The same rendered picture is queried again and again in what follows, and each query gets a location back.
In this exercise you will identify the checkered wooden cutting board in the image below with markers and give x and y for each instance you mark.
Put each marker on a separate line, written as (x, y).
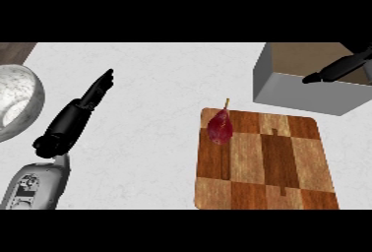
(266, 164)

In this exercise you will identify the white marbled bowl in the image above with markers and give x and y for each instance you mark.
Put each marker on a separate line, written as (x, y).
(17, 101)

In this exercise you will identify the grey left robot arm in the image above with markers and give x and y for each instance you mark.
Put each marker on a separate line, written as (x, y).
(34, 187)

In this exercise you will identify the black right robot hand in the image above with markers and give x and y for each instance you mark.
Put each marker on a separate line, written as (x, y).
(341, 67)

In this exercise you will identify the dark red squash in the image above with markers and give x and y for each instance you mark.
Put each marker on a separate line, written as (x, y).
(220, 128)

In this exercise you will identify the grey open cardboard box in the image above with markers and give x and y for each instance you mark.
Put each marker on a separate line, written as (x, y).
(310, 77)

